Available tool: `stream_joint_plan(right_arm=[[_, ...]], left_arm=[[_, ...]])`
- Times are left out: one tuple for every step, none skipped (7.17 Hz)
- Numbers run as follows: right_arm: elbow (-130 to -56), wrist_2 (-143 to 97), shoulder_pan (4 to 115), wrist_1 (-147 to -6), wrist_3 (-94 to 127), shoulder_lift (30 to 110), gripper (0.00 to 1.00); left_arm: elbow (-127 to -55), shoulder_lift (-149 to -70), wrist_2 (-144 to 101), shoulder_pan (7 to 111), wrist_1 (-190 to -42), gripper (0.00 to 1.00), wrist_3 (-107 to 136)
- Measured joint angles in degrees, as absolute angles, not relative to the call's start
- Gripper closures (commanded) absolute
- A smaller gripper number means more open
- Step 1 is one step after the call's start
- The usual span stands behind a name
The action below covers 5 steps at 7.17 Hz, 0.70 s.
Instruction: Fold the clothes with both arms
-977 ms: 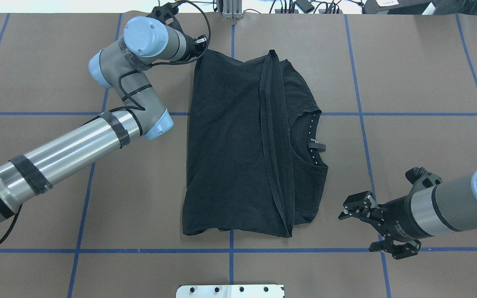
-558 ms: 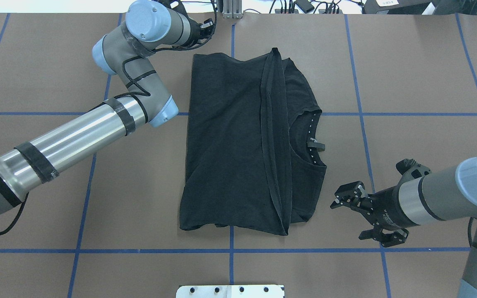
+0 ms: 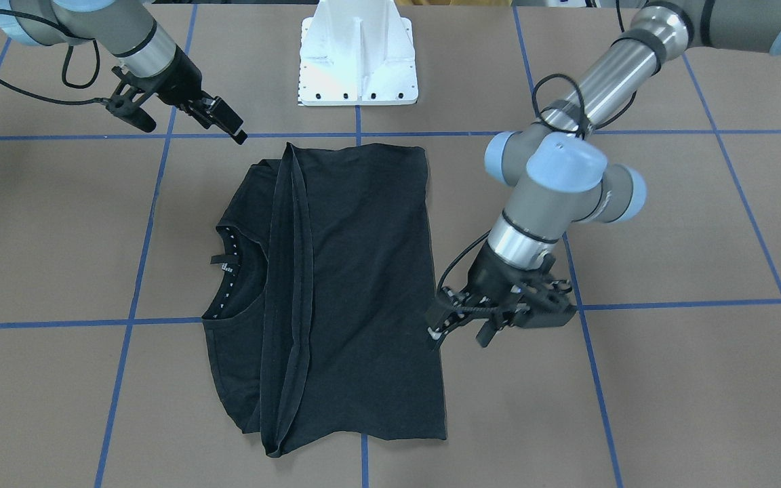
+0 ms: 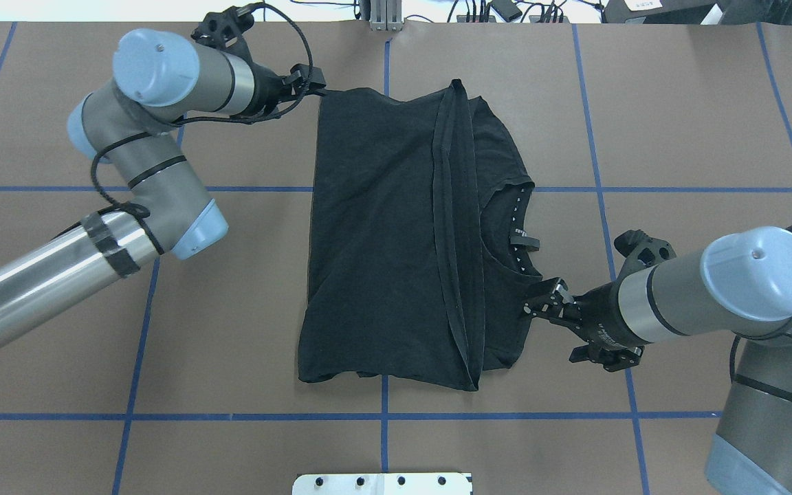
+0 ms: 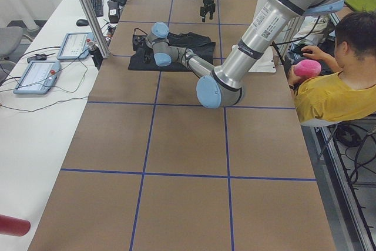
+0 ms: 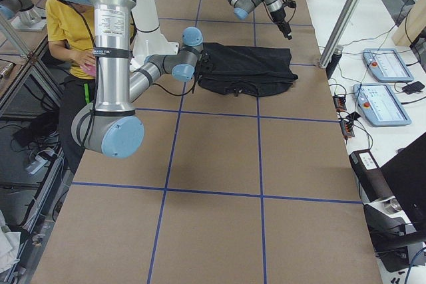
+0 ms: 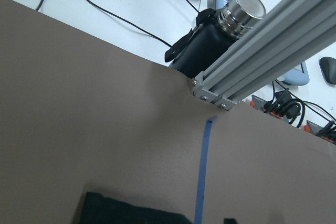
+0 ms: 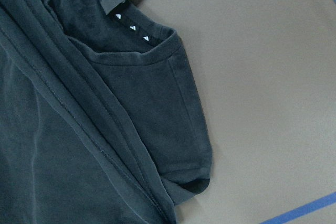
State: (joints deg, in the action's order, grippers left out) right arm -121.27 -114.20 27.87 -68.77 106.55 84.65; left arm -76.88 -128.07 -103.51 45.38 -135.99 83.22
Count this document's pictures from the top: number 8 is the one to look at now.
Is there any black printed t-shirt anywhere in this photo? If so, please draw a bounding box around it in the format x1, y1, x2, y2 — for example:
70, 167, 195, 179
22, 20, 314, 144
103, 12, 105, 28
1, 0, 212, 223

